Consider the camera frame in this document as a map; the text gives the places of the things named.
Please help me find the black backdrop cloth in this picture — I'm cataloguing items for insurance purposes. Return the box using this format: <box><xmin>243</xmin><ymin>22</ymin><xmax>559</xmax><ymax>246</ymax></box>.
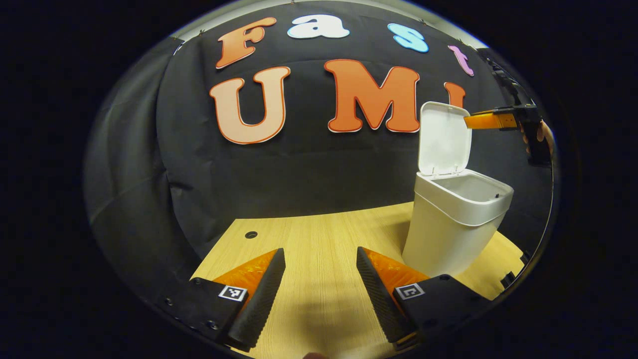
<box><xmin>84</xmin><ymin>0</ymin><xmax>556</xmax><ymax>300</ymax></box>

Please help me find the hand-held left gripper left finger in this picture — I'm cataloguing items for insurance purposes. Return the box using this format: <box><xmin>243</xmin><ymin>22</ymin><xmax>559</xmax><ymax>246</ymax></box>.
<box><xmin>155</xmin><ymin>248</ymin><xmax>287</xmax><ymax>352</ymax></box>

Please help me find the white desktop garbage bin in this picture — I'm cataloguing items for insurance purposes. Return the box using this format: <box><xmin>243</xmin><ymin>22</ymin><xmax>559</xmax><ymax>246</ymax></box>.
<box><xmin>401</xmin><ymin>101</ymin><xmax>515</xmax><ymax>279</ymax></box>

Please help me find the wooden desktop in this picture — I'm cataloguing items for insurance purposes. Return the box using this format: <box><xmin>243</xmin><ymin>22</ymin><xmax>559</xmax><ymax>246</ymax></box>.
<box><xmin>189</xmin><ymin>201</ymin><xmax>526</xmax><ymax>359</ymax></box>

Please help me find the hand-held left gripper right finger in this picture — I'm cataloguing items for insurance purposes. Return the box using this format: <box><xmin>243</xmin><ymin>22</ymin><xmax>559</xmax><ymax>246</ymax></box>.
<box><xmin>355</xmin><ymin>246</ymin><xmax>491</xmax><ymax>350</ymax></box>

